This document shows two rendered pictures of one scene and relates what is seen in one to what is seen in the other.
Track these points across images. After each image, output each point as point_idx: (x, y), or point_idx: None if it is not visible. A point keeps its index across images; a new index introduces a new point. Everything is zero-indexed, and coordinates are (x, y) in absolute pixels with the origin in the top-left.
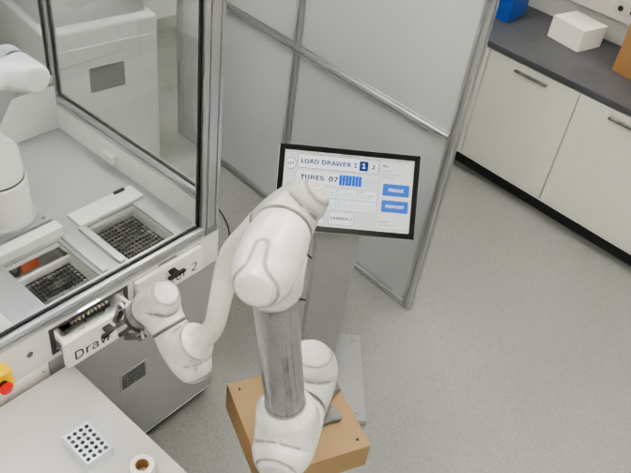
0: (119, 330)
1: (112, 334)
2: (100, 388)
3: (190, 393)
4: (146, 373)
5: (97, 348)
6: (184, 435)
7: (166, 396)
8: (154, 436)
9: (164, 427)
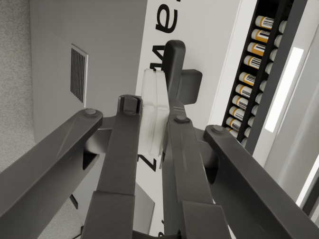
0: (150, 119)
1: (158, 79)
2: (91, 13)
3: (36, 116)
4: (70, 91)
5: (152, 20)
6: (0, 79)
7: (43, 93)
8: (25, 53)
9: (27, 69)
